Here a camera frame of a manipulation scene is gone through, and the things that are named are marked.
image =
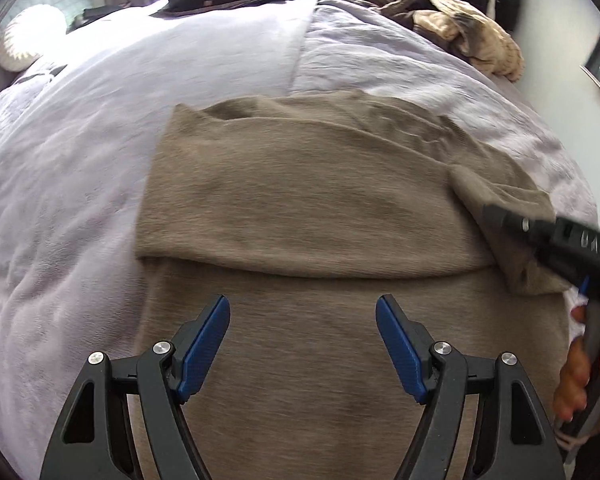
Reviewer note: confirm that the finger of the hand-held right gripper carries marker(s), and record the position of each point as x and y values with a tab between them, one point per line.
515	225

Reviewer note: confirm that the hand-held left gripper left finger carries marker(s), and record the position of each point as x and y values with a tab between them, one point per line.
207	340

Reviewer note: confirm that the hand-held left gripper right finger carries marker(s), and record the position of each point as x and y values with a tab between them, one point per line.
397	340

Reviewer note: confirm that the taupe knit sweater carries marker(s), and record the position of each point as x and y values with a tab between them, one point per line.
300	210

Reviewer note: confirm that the person's right hand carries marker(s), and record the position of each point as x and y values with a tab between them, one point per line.
572	375

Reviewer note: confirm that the lilac fleece blanket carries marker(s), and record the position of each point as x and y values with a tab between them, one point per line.
105	160

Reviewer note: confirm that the white round pillow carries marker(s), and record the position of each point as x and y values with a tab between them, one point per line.
30	37

